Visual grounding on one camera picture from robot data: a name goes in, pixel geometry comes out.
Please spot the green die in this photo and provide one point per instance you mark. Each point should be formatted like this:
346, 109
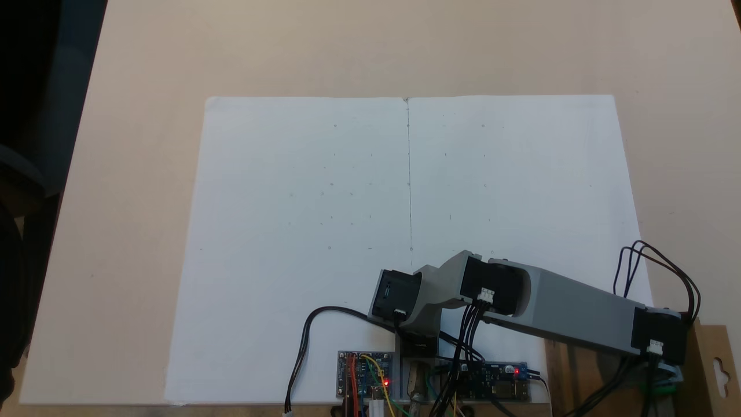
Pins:
664, 390

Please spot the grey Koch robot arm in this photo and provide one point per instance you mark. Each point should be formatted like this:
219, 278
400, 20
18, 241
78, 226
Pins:
579, 313

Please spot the brown cardboard box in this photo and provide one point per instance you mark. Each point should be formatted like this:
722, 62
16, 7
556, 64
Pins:
700, 376

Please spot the blue circuit board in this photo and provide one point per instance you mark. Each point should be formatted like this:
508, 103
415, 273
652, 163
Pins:
492, 382

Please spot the dark chair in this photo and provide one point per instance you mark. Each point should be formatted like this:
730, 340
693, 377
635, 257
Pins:
23, 174

